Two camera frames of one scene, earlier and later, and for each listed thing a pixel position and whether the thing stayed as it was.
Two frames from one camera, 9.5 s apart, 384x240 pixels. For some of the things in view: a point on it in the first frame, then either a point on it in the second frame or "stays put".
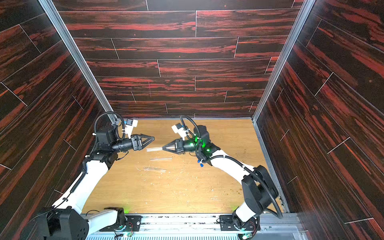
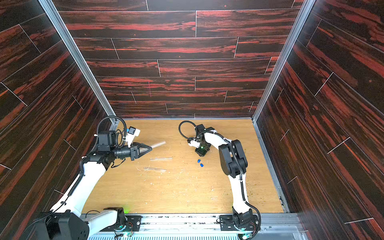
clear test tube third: [162, 170] stays put
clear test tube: [154, 149] to [158, 144]
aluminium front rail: [202, 227] stays put
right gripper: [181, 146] to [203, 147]
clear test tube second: [161, 159] stays put
